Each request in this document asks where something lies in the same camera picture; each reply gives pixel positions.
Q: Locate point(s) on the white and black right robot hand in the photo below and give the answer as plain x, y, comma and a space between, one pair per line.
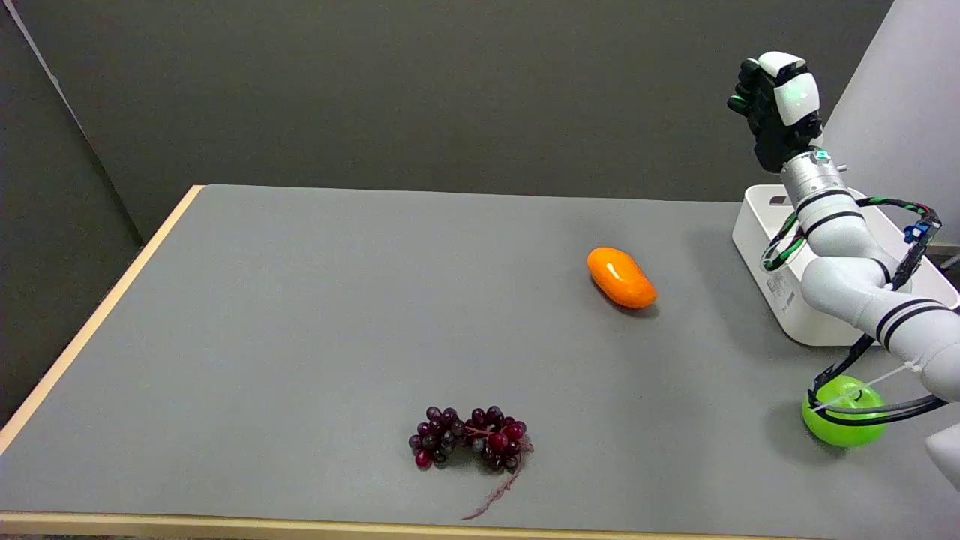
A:
782, 112

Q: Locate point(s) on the green apple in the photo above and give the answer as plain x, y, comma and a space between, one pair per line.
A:
844, 421

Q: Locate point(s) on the white plastic bin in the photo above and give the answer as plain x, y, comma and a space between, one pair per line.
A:
780, 285

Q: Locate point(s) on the orange mango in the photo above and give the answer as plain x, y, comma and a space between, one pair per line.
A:
620, 277

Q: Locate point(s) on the grey table mat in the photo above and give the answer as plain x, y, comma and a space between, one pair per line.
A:
450, 352

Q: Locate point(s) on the bunch of dark red grapes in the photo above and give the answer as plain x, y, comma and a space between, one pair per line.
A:
472, 439

